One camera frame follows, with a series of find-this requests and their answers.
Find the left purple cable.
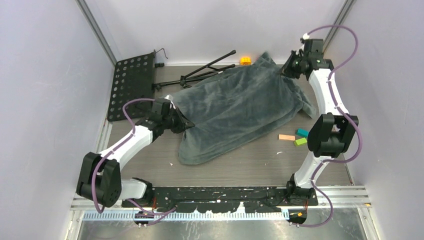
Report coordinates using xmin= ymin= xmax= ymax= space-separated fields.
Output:
xmin=91 ymin=97 xmax=176 ymax=228

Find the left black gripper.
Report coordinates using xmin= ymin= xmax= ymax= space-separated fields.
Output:
xmin=161 ymin=105 xmax=193 ymax=134

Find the teal wooden block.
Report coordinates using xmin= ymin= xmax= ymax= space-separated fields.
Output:
xmin=296 ymin=128 xmax=309 ymax=138

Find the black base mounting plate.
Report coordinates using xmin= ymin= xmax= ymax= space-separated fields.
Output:
xmin=122 ymin=186 xmax=318 ymax=214

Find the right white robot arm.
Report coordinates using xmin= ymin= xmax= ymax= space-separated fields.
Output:
xmin=281 ymin=37 xmax=359 ymax=205

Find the grey fluffy pillowcase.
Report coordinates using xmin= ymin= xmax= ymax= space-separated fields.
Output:
xmin=172 ymin=52 xmax=317 ymax=165

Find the black perforated music stand tray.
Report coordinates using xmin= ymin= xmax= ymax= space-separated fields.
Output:
xmin=106 ymin=50 xmax=164 ymax=122

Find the peach wooden block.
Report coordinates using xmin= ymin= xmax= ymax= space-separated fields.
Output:
xmin=278 ymin=134 xmax=296 ymax=141

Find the black folding tripod stand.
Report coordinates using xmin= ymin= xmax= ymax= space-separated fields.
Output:
xmin=152 ymin=49 xmax=237 ymax=91

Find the green wooden block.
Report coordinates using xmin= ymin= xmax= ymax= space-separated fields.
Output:
xmin=294 ymin=137 xmax=308 ymax=147

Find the aluminium rail with ruler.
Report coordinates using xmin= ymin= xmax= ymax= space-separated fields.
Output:
xmin=70 ymin=186 xmax=372 ymax=223

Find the orange toy brick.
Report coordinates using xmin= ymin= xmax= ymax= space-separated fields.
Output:
xmin=239 ymin=56 xmax=252 ymax=66

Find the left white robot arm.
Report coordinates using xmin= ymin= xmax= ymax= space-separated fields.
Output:
xmin=76 ymin=95 xmax=194 ymax=213

